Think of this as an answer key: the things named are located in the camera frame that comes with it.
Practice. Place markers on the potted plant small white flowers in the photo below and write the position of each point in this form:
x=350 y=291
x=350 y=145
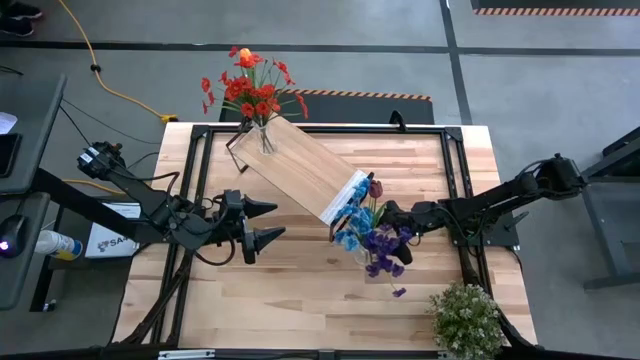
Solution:
x=467 y=320

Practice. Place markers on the silver metal bracket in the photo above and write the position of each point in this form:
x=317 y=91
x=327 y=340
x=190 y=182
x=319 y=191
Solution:
x=185 y=355

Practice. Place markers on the black computer mouse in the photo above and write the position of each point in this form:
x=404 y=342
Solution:
x=12 y=235

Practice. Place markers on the black metal table frame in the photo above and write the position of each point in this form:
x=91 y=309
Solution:
x=425 y=131

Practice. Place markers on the dark red artificial tulip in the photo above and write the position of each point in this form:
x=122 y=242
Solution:
x=376 y=189

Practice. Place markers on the black metal hook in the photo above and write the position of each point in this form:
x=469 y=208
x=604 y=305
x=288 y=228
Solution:
x=398 y=120
x=245 y=125

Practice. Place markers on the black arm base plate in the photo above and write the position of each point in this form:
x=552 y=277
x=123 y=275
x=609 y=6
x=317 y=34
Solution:
x=500 y=235

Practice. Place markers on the black phone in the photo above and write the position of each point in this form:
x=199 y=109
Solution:
x=7 y=155

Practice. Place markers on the wooden shelf black metal frame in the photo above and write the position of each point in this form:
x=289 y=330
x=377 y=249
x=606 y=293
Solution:
x=300 y=170

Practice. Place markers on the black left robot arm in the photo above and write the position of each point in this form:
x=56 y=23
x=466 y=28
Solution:
x=145 y=200

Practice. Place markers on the white spray can blue yellow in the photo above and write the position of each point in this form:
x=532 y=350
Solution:
x=57 y=244

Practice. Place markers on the black floor mat striped edge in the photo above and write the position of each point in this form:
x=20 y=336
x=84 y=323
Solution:
x=350 y=110
x=550 y=4

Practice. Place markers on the orange artificial tulip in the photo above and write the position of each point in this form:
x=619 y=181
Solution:
x=245 y=54

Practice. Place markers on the grey metal stand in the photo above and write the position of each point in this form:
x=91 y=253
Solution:
x=607 y=240

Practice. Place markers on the clear glass vase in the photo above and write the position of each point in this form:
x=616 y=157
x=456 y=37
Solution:
x=361 y=257
x=265 y=145

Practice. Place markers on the purple artificial flower bunch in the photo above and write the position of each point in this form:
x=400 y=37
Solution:
x=382 y=245

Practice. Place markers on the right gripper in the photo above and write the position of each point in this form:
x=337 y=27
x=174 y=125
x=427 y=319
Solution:
x=422 y=217

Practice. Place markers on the grey desk top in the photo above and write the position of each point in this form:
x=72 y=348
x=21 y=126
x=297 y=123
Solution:
x=35 y=125
x=15 y=280

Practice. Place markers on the red artificial flower bunch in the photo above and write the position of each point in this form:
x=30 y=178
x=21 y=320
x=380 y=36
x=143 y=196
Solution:
x=240 y=87
x=302 y=107

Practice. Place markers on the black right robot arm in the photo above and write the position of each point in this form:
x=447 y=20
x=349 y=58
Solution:
x=500 y=197

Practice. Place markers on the white printed cardboard box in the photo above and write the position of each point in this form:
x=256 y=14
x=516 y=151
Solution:
x=107 y=240

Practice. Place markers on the white paper sheet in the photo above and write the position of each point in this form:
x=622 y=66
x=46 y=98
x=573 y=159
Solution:
x=6 y=122

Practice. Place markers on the person's shoe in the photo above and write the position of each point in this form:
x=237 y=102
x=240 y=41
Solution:
x=17 y=27
x=25 y=10

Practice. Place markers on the blue artificial flower bunch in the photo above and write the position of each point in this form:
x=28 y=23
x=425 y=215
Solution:
x=357 y=217

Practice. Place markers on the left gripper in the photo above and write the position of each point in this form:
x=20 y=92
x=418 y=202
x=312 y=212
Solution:
x=232 y=220

